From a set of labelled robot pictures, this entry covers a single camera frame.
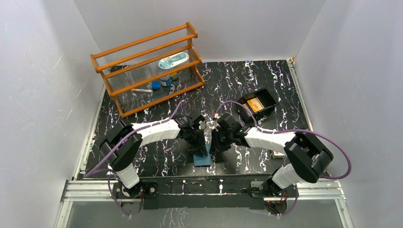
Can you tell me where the white orange marker pen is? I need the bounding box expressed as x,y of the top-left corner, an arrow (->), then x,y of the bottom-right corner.
131,88 -> 153,93

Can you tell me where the white blue packaged item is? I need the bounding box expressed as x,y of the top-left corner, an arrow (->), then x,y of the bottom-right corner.
158,52 -> 189,70

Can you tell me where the blue card holder wallet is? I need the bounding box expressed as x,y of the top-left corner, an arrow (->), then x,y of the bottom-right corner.
193,155 -> 211,167

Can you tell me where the small blue lidded jar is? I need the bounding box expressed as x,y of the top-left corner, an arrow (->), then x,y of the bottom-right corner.
159,75 -> 173,87

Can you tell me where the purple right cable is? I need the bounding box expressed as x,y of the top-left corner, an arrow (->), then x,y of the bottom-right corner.
214,100 -> 352,181

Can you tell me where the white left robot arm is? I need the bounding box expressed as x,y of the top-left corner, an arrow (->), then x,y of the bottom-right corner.
96,111 -> 208,198

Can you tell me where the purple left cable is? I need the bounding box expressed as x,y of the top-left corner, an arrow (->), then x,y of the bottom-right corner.
84,100 -> 186,178

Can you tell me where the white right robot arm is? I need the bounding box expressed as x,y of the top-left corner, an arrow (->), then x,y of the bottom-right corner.
210,114 -> 334,198

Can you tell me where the orange card in tray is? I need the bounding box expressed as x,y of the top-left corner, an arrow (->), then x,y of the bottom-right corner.
247,97 -> 264,113

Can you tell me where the black card tray box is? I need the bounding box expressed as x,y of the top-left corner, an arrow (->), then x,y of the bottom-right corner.
236,88 -> 278,125

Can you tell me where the white red small box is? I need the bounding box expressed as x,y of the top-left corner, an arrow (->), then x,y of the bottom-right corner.
271,151 -> 286,159

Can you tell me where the orange wooden shelf rack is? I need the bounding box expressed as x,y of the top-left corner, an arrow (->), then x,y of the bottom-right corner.
90,22 -> 205,117

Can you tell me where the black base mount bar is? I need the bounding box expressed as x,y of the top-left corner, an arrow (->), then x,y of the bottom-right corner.
112,174 -> 297,214

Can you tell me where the purple cable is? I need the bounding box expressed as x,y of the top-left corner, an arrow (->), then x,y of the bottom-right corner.
214,100 -> 352,181
84,100 -> 186,178

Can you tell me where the blue small box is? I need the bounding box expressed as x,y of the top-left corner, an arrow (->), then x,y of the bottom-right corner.
151,81 -> 161,91

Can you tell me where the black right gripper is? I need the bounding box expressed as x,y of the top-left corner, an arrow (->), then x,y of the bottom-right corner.
209,128 -> 234,154

